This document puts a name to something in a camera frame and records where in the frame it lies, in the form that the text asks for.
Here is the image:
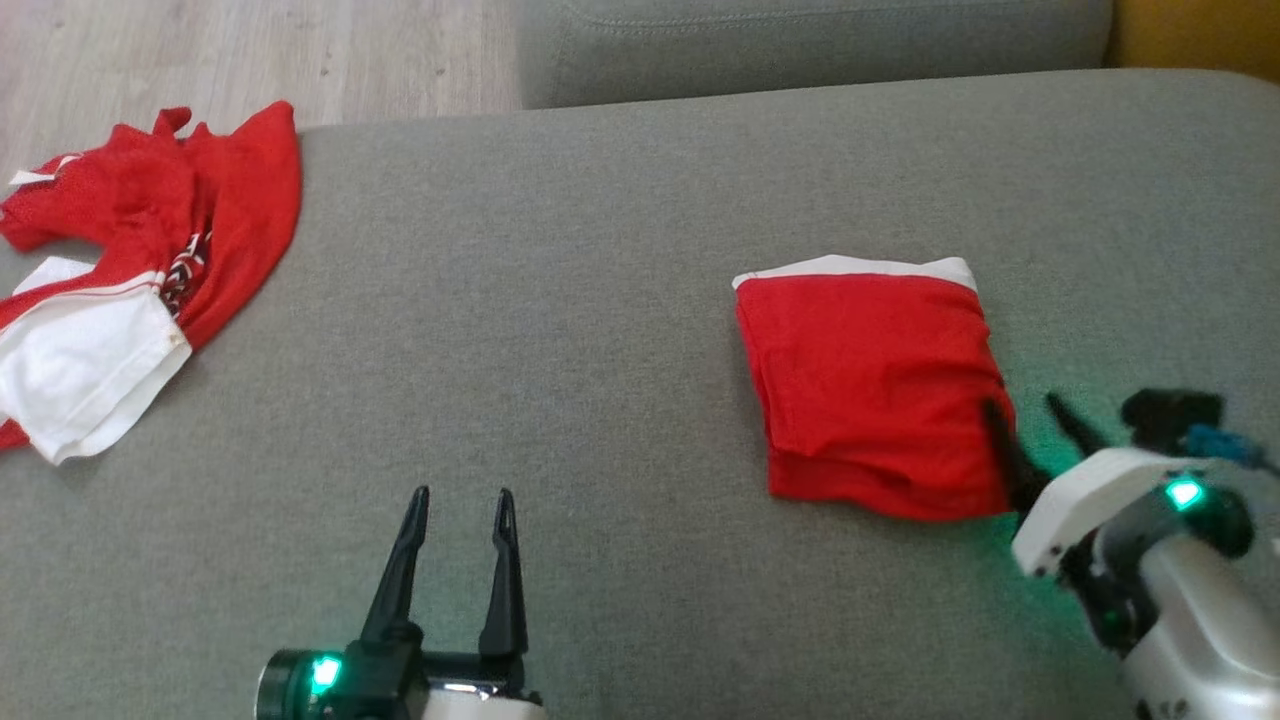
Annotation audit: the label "large grey sofa back cushion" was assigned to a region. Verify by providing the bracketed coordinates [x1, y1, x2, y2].
[512, 0, 1117, 110]

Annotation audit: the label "grey fabric sofa seat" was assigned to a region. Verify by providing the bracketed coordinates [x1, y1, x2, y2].
[0, 68, 1280, 720]

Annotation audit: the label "red white sports jersey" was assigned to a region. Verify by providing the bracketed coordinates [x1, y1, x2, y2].
[0, 100, 304, 467]

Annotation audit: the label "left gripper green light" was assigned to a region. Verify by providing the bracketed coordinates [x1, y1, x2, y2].
[255, 486, 549, 720]

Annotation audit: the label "red shorts with white stripe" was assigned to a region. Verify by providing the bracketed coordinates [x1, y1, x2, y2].
[732, 255, 1020, 524]

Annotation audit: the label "blue cable plug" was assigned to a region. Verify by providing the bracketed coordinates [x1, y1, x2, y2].
[1185, 424, 1264, 470]

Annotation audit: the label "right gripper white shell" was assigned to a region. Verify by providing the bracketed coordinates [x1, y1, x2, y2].
[981, 393, 1254, 653]

